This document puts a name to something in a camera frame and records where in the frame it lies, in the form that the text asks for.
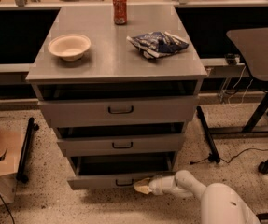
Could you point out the yellow foam-covered gripper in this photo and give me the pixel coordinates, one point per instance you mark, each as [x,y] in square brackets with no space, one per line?
[157,186]

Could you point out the grey drawer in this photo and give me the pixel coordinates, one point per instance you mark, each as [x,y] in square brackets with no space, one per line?
[110,112]
[120,145]
[118,171]

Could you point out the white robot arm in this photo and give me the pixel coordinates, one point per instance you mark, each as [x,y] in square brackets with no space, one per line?
[220,204]

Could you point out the grey drawer cabinet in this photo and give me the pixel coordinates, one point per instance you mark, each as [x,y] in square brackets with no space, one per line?
[114,69]

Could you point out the black right table foot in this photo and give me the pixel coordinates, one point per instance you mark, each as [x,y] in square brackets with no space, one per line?
[214,155]

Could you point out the black table foot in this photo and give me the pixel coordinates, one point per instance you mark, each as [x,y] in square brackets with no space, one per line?
[214,155]
[31,127]

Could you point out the black left table foot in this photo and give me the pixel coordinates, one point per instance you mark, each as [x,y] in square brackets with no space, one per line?
[31,127]

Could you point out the blue chip bag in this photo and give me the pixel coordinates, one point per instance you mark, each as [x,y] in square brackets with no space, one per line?
[155,45]

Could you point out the cream paper bowl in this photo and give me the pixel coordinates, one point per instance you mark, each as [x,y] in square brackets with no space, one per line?
[69,47]

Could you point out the dark side table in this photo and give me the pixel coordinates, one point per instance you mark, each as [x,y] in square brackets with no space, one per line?
[253,47]

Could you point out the orange soda can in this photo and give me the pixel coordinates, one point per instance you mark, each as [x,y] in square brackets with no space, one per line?
[120,11]

